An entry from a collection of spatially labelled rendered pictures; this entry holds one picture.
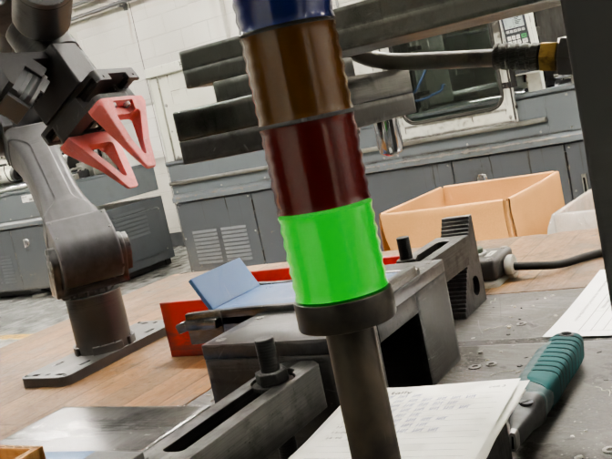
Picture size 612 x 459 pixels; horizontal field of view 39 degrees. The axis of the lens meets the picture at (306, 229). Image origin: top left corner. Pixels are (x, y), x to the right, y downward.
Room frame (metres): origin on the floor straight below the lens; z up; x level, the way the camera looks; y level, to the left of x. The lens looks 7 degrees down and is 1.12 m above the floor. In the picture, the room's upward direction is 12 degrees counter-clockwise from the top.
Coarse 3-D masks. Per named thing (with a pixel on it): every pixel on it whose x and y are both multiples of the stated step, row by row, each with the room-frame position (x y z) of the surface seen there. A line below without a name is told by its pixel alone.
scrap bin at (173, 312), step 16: (256, 272) 0.97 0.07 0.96; (272, 272) 0.96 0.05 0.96; (288, 272) 0.95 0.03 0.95; (160, 304) 0.90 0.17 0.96; (176, 304) 0.89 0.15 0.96; (192, 304) 0.88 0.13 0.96; (176, 320) 0.89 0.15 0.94; (176, 336) 0.90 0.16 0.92; (176, 352) 0.90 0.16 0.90; (192, 352) 0.89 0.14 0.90
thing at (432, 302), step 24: (432, 288) 0.67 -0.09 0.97; (408, 312) 0.62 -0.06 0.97; (432, 312) 0.66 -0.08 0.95; (384, 336) 0.58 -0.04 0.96; (408, 336) 0.64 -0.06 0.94; (432, 336) 0.65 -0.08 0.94; (456, 336) 0.69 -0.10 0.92; (216, 360) 0.57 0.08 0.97; (240, 360) 0.56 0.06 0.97; (288, 360) 0.54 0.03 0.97; (312, 360) 0.53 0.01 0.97; (384, 360) 0.66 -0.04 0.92; (408, 360) 0.65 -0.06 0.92; (432, 360) 0.64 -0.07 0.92; (456, 360) 0.68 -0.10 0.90; (216, 384) 0.57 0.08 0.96; (240, 384) 0.56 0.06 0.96; (408, 384) 0.65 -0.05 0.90; (432, 384) 0.64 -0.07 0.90; (336, 408) 0.52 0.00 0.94; (312, 432) 0.53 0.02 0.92
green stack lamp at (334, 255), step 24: (288, 216) 0.34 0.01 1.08; (312, 216) 0.33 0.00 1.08; (336, 216) 0.32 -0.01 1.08; (360, 216) 0.33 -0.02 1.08; (288, 240) 0.33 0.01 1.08; (312, 240) 0.32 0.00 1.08; (336, 240) 0.32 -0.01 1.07; (360, 240) 0.33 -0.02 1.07; (312, 264) 0.32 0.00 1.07; (336, 264) 0.32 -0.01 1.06; (360, 264) 0.32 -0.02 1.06; (312, 288) 0.33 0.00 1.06; (336, 288) 0.32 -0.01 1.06; (360, 288) 0.32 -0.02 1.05
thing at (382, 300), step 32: (384, 288) 0.33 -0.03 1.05; (320, 320) 0.32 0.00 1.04; (352, 320) 0.32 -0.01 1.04; (384, 320) 0.33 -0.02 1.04; (352, 352) 0.33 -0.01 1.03; (352, 384) 0.33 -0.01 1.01; (384, 384) 0.34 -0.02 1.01; (352, 416) 0.33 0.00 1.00; (384, 416) 0.33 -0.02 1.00; (352, 448) 0.34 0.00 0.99; (384, 448) 0.33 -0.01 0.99
